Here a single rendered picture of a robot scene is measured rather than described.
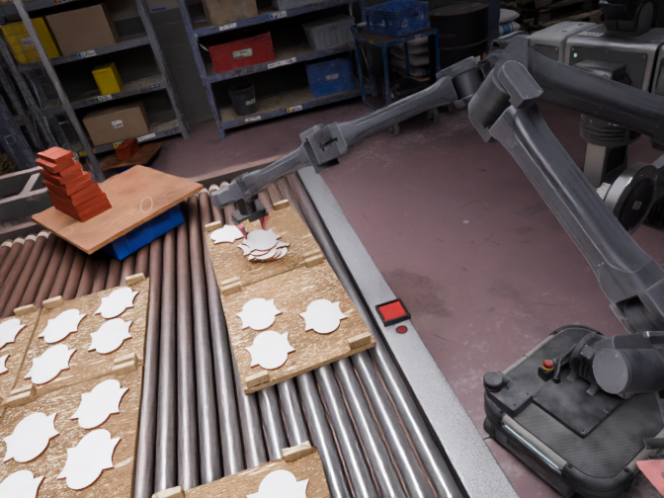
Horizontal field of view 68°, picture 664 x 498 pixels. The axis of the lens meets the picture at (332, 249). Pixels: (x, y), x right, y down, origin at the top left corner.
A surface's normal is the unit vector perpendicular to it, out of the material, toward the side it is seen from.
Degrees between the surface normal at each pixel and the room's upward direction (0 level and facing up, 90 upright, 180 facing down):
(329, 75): 90
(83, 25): 90
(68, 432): 0
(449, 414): 0
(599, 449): 0
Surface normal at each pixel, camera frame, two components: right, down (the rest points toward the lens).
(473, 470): -0.17, -0.81
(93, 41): 0.24, 0.52
